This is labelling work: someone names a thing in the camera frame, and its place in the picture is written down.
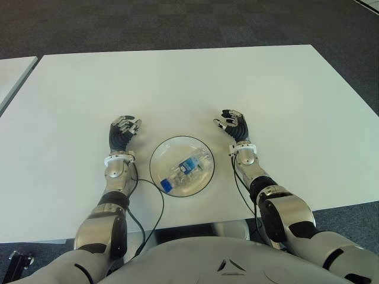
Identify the grey robot torso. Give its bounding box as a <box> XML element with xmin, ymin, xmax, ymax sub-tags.
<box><xmin>29</xmin><ymin>235</ymin><xmax>350</xmax><ymax>284</ymax></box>

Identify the white plate black rim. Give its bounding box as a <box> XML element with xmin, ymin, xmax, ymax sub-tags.
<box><xmin>149</xmin><ymin>135</ymin><xmax>216</xmax><ymax>198</ymax></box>

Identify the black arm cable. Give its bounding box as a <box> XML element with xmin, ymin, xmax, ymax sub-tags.
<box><xmin>230</xmin><ymin>153</ymin><xmax>264</xmax><ymax>237</ymax></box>
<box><xmin>127</xmin><ymin>164</ymin><xmax>165</xmax><ymax>258</ymax></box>

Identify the clear water bottle blue cap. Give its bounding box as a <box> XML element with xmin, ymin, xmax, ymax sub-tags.
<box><xmin>159</xmin><ymin>147</ymin><xmax>213</xmax><ymax>193</ymax></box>

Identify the grey round table base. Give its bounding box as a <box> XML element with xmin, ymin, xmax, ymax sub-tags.
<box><xmin>213</xmin><ymin>220</ymin><xmax>249</xmax><ymax>241</ymax></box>

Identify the black metal bracket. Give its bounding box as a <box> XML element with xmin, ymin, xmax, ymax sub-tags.
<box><xmin>8</xmin><ymin>250</ymin><xmax>35</xmax><ymax>272</ymax></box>

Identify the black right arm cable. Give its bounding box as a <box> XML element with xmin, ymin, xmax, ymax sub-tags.
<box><xmin>230</xmin><ymin>153</ymin><xmax>264</xmax><ymax>237</ymax></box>

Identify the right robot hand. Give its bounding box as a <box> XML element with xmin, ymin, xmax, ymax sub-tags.
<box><xmin>213</xmin><ymin>108</ymin><xmax>251</xmax><ymax>144</ymax></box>

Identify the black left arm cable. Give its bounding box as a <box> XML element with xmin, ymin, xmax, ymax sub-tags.
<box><xmin>127</xmin><ymin>164</ymin><xmax>165</xmax><ymax>258</ymax></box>

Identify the white side table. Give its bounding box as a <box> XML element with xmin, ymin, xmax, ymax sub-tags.
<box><xmin>0</xmin><ymin>56</ymin><xmax>38</xmax><ymax>115</ymax></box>

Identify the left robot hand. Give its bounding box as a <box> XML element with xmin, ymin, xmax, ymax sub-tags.
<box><xmin>108</xmin><ymin>114</ymin><xmax>143</xmax><ymax>155</ymax></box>

